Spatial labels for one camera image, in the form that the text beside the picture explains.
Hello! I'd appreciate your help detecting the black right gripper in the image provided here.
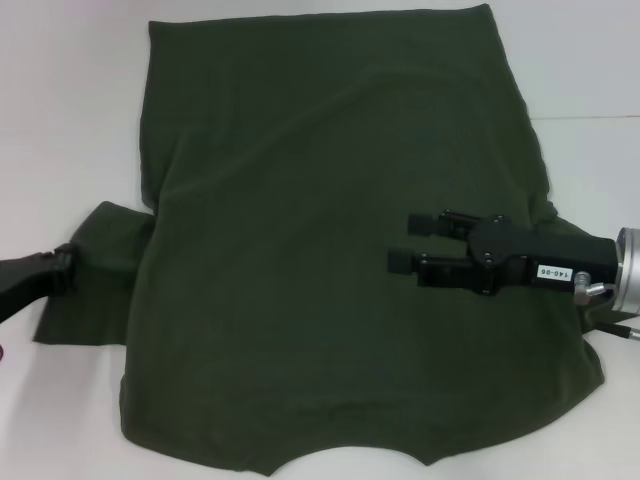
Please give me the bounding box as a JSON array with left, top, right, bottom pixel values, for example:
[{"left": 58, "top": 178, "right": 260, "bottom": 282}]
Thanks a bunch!
[{"left": 387, "top": 208, "right": 618, "bottom": 297}]

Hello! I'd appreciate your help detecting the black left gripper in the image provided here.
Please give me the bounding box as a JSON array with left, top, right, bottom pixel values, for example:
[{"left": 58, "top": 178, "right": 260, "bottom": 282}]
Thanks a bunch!
[{"left": 0, "top": 241, "right": 79, "bottom": 326}]

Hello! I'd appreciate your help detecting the dark green t-shirt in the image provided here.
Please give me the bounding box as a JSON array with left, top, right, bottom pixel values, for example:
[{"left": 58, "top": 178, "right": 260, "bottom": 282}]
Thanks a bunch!
[{"left": 32, "top": 2, "right": 616, "bottom": 464}]

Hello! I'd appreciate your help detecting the right arm cable with plug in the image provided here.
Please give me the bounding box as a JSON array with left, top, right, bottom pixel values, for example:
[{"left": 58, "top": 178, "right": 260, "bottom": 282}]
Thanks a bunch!
[{"left": 573, "top": 271, "right": 640, "bottom": 344}]

